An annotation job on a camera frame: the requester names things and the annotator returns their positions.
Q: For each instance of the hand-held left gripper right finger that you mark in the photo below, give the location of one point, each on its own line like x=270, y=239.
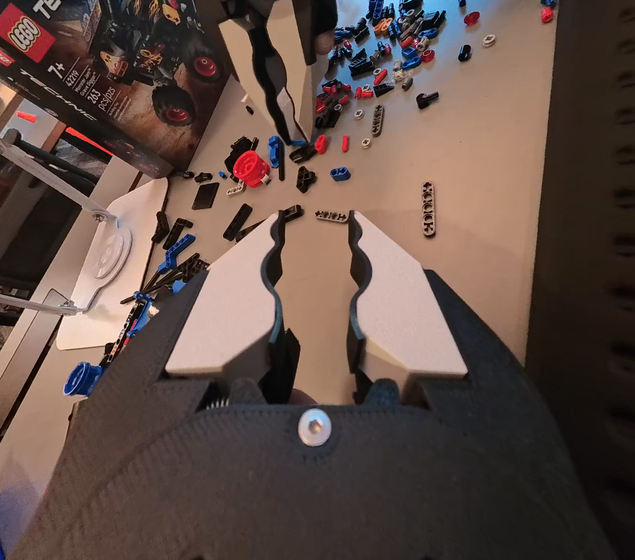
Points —
x=407, y=321

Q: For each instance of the blue toy pin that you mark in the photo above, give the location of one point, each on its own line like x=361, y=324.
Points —
x=299, y=142

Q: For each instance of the red short beam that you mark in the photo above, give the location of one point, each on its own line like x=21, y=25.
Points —
x=321, y=143

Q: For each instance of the small toy connectors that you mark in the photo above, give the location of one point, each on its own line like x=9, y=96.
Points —
x=471, y=18

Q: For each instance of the scattered black toy beams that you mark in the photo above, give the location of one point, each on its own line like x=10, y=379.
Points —
x=238, y=222

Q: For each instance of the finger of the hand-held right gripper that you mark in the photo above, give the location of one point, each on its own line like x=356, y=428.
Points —
x=292, y=73
x=243, y=58

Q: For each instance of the light grey angled beam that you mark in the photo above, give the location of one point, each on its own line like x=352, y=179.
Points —
x=235, y=187

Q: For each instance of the dark toy set box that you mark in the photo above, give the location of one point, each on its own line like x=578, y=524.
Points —
x=99, y=48

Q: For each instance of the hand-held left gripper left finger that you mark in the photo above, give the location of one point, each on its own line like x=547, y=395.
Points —
x=223, y=321

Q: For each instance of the red toy wheel hub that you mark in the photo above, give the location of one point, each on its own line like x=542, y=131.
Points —
x=250, y=168

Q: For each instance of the grey thin beam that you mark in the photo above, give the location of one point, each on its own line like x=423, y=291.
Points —
x=378, y=119
x=429, y=210

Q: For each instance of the blue toy wheel hub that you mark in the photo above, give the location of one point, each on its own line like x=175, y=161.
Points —
x=82, y=379

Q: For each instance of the blue toy panel piece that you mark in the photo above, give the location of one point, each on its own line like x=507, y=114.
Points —
x=141, y=312

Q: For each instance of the small blue curved panel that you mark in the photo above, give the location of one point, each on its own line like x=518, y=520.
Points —
x=274, y=150

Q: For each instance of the blue small connector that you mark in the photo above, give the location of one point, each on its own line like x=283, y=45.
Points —
x=340, y=172

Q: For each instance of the grey desk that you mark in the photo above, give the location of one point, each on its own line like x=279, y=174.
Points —
x=471, y=172

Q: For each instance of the blue angled beam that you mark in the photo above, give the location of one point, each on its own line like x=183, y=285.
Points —
x=173, y=254

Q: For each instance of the long black axle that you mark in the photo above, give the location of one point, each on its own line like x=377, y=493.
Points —
x=282, y=168

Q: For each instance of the black square panel piece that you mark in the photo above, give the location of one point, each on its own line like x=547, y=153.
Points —
x=206, y=196

